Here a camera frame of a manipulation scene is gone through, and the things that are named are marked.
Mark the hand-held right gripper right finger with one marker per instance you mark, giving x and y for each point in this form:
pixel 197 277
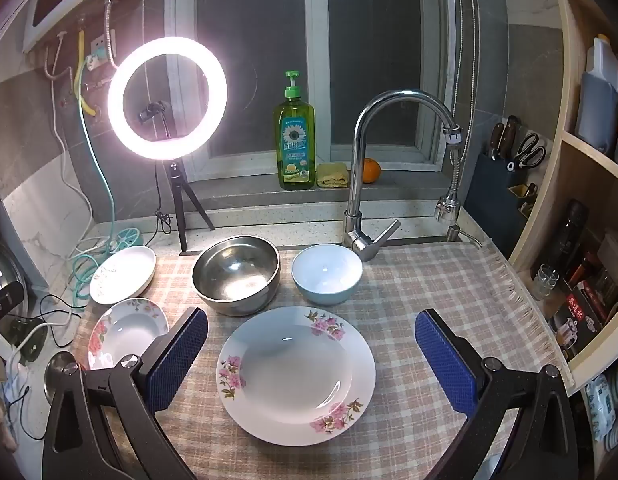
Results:
pixel 446 360

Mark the white plastic package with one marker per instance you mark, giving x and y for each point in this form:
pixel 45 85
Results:
pixel 599 405

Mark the white water heater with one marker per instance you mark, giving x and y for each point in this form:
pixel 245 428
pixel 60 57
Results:
pixel 74 0

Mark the yellow cloth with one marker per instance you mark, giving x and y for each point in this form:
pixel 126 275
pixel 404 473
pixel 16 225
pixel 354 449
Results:
pixel 332 175

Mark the large stainless steel bowl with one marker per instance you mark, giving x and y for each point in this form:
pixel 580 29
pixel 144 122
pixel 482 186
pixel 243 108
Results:
pixel 234 270

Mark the small chrome tap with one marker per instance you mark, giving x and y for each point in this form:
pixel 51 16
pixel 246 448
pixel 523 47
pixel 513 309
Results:
pixel 454 234

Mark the chrome faucet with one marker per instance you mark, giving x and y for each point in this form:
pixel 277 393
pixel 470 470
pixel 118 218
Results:
pixel 356 160

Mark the light blue bowl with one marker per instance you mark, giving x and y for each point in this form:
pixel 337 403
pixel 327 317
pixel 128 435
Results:
pixel 326 270

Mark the dark glass bottle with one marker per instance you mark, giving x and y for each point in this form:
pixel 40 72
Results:
pixel 571 230

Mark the dark blue knife block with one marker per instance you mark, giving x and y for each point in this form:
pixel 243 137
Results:
pixel 499 200

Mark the white oval leaf-print plate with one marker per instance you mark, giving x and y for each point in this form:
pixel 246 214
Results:
pixel 121 275

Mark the chrome flexible sprayer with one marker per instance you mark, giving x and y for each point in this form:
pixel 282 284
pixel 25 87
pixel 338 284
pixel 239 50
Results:
pixel 446 207

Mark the green dish soap bottle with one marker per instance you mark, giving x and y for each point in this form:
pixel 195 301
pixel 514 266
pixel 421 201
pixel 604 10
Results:
pixel 294 145

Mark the glass pot lid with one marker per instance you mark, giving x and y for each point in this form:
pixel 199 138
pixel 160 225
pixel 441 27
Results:
pixel 4 270

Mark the small floral plate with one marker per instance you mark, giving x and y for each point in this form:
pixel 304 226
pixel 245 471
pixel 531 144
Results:
pixel 124 330

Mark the large floral plate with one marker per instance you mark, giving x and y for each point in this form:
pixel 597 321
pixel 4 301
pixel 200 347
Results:
pixel 299 375

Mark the wall socket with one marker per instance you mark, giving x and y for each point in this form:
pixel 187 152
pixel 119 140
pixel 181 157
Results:
pixel 100 52

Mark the red steel bowl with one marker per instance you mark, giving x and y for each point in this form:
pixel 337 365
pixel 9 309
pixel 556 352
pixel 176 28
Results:
pixel 53 377

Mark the plaid tablecloth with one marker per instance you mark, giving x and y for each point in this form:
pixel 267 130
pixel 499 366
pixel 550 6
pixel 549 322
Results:
pixel 414 280

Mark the small yellow holder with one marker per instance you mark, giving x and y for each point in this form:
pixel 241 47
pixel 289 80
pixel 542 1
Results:
pixel 521 195

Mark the red box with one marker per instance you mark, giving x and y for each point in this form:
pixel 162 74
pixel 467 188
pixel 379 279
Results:
pixel 579 315

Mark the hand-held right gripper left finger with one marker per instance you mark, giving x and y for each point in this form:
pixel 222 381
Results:
pixel 179 360

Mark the small glass jar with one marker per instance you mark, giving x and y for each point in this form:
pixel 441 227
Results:
pixel 545 282

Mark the white framed window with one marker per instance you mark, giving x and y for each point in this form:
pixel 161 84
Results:
pixel 316 60

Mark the orange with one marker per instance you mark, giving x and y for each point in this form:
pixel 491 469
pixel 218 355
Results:
pixel 371 171

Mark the wooden shelf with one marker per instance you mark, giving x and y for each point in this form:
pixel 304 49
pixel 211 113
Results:
pixel 584 180

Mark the teal round power strip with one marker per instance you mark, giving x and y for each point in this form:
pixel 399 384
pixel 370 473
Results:
pixel 126 239

